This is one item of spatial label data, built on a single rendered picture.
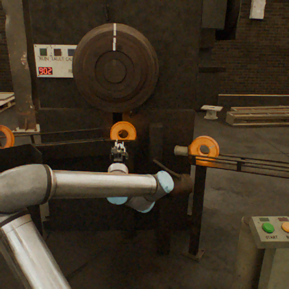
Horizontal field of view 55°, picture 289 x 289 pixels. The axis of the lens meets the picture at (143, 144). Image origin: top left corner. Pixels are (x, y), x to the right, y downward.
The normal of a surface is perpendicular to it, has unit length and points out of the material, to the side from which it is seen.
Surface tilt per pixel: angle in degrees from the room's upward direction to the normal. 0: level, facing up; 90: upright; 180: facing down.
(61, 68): 90
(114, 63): 90
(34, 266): 48
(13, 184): 58
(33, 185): 65
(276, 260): 90
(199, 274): 0
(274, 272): 90
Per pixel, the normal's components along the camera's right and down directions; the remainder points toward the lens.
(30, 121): 0.03, 0.33
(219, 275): 0.01, -0.94
